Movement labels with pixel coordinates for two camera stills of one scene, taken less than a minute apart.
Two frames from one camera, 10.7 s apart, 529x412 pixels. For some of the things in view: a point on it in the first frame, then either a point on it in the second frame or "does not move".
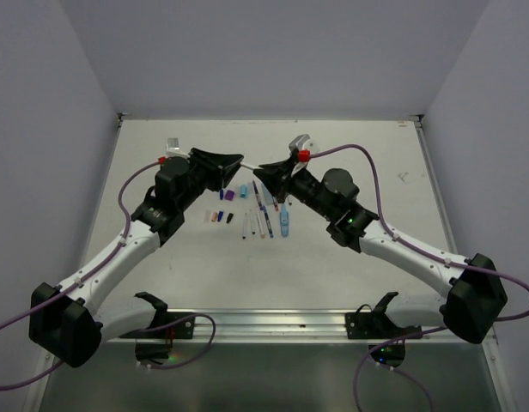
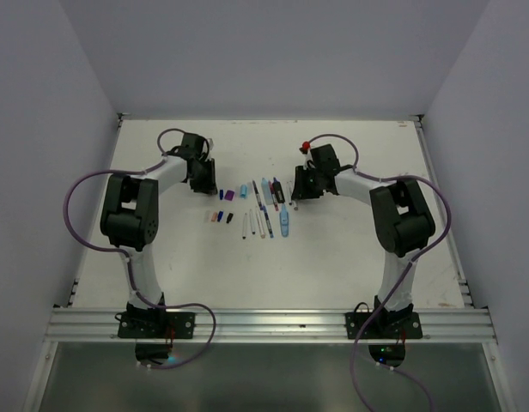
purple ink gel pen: x=258 y=194 does not move
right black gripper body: x=291 y=184 -> x=309 y=184
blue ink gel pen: x=271 y=235 does not move
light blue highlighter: x=267 y=195 does not move
